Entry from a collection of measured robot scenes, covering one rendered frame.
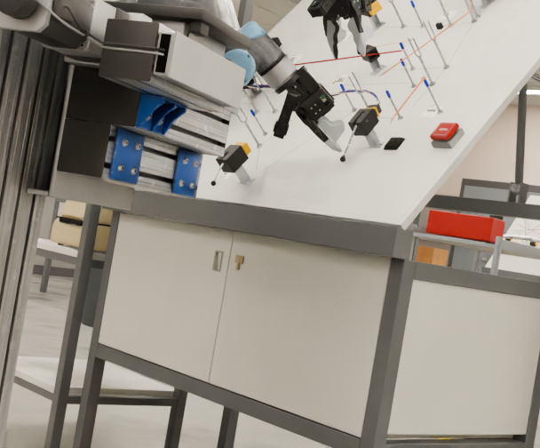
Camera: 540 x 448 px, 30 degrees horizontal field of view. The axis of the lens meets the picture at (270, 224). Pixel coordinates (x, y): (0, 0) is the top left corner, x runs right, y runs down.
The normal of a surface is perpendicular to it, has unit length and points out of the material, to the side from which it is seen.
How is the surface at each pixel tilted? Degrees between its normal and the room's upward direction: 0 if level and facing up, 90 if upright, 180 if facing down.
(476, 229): 90
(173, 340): 90
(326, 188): 50
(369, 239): 90
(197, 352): 90
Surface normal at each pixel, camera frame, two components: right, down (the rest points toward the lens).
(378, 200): -0.46, -0.74
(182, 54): 0.92, 0.15
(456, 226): -0.60, -0.11
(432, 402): 0.65, 0.10
